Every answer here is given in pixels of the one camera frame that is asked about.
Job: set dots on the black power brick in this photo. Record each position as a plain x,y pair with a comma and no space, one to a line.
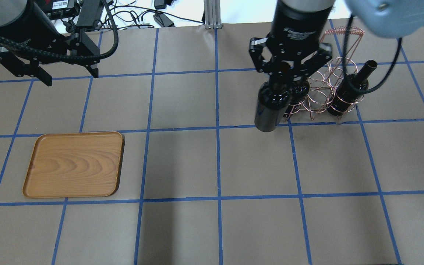
89,13

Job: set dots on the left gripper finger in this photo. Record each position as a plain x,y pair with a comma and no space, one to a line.
93,70
43,76

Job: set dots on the copper wire bottle basket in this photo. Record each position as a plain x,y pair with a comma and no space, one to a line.
322,96

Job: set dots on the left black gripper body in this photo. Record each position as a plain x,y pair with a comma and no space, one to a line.
11,22

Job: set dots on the dark wine bottle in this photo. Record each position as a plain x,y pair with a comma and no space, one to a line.
345,98
299,91
273,98

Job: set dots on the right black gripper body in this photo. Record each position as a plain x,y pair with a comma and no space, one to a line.
296,23

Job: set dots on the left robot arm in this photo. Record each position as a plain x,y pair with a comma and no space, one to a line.
29,39

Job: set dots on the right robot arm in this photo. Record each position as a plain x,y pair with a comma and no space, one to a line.
384,18

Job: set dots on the black power adapter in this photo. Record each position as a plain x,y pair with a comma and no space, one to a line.
163,21

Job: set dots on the wooden serving tray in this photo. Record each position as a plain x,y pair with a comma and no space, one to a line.
75,165

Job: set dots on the aluminium frame post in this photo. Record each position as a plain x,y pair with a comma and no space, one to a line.
212,14

